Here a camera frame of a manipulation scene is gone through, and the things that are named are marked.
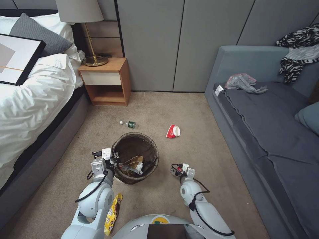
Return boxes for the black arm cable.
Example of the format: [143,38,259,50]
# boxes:
[188,177,235,236]
[74,163,108,203]

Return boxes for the grey bed frame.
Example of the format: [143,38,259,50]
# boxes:
[0,86,91,231]

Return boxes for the zebra print garment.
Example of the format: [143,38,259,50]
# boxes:
[275,23,319,84]

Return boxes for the dark mesh trash bin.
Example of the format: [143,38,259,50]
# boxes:
[111,132,160,185]

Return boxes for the crushed red paper cup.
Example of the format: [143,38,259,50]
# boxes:
[165,124,181,138]

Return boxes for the dark grey sofa cover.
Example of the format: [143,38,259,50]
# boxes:
[213,81,319,239]

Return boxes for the black framed picture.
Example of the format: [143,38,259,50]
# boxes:
[0,33,47,86]

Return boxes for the blue grey sofa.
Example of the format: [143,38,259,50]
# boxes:
[204,45,319,239]

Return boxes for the grey knitted pillow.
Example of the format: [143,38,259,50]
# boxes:
[9,13,73,58]

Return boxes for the white pillow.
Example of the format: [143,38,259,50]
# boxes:
[0,12,78,59]

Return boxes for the white duvet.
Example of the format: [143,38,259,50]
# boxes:
[0,49,87,190]

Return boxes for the crumpled grey plastic bag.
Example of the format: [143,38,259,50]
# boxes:
[224,73,268,95]

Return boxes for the wooden headboard panel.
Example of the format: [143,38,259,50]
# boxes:
[80,21,125,58]

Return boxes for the brass lamp grey shade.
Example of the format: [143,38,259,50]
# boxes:
[55,0,109,67]

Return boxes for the brown cushion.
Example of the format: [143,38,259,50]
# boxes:
[307,81,319,106]

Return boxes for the wooden nightstand white drawer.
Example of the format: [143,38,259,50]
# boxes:
[78,57,132,107]

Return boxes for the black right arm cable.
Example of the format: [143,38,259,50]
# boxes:
[188,177,235,236]

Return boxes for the clear plastic wrapper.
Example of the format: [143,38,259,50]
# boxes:
[118,163,141,175]

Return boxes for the white robot front shell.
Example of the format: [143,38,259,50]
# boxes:
[111,214,200,239]

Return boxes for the clear plastic bottle green label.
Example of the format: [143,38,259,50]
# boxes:
[120,120,139,130]

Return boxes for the yellow snack bag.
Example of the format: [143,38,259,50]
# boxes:
[104,193,124,236]

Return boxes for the teal cushion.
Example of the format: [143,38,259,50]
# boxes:
[294,101,319,138]

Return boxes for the pale striped cloth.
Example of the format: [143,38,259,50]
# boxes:
[285,44,319,62]

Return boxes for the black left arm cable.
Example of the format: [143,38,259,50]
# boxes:
[74,163,108,203]

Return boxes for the black lamp cable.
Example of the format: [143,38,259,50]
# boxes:
[82,52,112,63]

